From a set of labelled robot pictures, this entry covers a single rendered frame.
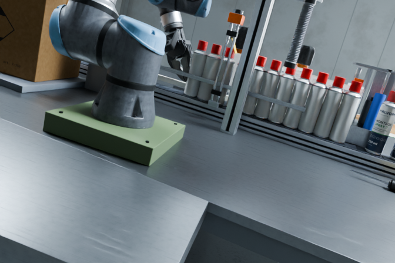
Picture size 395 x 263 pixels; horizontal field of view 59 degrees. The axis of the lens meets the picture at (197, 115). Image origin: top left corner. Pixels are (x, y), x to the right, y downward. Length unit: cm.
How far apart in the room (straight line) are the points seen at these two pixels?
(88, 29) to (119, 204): 42
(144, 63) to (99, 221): 38
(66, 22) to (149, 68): 21
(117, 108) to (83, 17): 22
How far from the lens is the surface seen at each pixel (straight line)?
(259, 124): 119
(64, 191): 58
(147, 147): 70
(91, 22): 83
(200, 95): 125
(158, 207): 57
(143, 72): 78
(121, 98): 78
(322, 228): 70
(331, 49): 399
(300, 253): 69
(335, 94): 119
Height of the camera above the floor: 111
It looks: 13 degrees down
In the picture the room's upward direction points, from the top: 14 degrees clockwise
